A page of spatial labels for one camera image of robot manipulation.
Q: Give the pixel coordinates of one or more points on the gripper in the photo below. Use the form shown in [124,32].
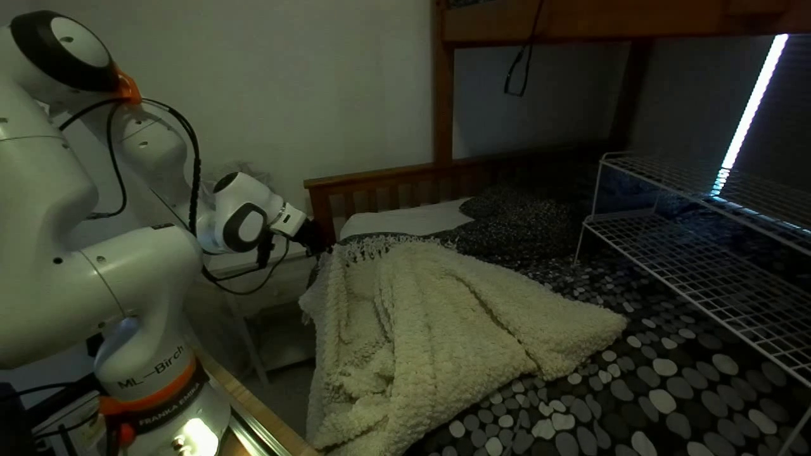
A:
[310,235]

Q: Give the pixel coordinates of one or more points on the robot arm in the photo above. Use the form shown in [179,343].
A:
[57,278]

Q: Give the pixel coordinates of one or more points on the white bed sheet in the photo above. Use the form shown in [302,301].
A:
[405,220]

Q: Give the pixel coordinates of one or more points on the white fluffy cloth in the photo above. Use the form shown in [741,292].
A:
[431,316]

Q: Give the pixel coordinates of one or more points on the wooden bunk bed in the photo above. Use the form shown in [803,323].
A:
[443,82]

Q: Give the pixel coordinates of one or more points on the white nightstand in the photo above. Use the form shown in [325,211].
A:
[279,297]

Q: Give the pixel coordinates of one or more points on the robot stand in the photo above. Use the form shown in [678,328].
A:
[253,405]

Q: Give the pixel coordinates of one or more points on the dark speckled pillow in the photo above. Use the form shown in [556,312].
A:
[513,221]

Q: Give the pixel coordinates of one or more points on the black pebble print bedspread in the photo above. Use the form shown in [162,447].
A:
[633,392]

